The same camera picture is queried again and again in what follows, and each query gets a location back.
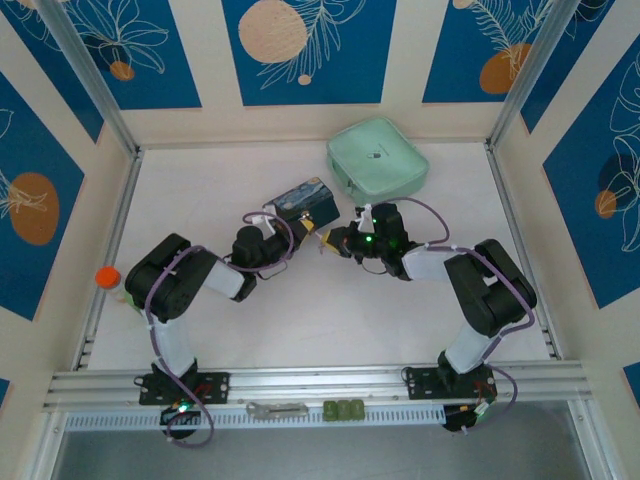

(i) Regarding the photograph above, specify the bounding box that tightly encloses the starry night print box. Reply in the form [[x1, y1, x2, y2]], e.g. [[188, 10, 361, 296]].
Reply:
[[262, 174, 341, 226]]

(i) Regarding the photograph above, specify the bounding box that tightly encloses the mint green zip pouch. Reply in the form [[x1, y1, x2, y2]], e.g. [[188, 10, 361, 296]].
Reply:
[[326, 116, 432, 211]]

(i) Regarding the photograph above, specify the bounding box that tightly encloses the bottle with orange cap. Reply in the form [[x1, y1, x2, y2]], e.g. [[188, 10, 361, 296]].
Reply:
[[94, 266, 139, 309]]

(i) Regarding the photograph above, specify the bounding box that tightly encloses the green terminal block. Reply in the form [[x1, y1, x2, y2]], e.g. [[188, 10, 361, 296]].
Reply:
[[323, 399, 365, 421]]

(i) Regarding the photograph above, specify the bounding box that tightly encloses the black controller board with LED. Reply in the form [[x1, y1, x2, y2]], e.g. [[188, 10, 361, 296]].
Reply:
[[159, 403, 204, 441], [442, 403, 490, 435]]

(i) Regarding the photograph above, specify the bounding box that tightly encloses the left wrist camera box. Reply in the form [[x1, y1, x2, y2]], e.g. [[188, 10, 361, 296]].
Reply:
[[252, 212, 281, 236]]

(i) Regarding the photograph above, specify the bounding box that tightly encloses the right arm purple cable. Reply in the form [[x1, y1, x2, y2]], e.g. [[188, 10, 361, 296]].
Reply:
[[397, 196, 535, 432]]

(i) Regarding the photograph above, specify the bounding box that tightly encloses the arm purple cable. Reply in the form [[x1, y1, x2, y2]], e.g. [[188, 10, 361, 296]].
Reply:
[[142, 212, 296, 449], [397, 196, 535, 432]]

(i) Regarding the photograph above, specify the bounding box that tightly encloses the aluminium side rail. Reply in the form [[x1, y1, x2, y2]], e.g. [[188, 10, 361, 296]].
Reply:
[[484, 142, 564, 361], [74, 149, 146, 371]]

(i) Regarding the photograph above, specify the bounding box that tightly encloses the long aluminium base rail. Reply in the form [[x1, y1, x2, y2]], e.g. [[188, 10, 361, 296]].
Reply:
[[42, 362, 596, 411]]

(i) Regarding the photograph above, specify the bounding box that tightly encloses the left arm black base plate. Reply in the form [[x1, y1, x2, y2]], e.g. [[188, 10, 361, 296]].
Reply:
[[138, 370, 231, 406]]

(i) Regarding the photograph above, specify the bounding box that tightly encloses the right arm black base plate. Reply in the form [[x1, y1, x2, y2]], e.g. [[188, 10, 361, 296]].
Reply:
[[405, 366, 499, 401]]

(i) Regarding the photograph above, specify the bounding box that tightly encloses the flat silver metal bracket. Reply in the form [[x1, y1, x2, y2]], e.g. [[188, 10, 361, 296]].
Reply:
[[245, 401, 310, 420]]

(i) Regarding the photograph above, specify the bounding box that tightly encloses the white slotted cable duct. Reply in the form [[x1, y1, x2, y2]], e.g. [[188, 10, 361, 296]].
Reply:
[[64, 403, 446, 432]]

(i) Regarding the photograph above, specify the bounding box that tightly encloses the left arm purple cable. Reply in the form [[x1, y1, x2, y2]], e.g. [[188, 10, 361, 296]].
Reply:
[[142, 212, 296, 449]]

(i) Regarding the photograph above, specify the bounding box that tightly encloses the slanted aluminium frame post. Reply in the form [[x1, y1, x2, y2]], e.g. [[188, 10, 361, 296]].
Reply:
[[37, 0, 142, 156], [487, 0, 581, 151]]

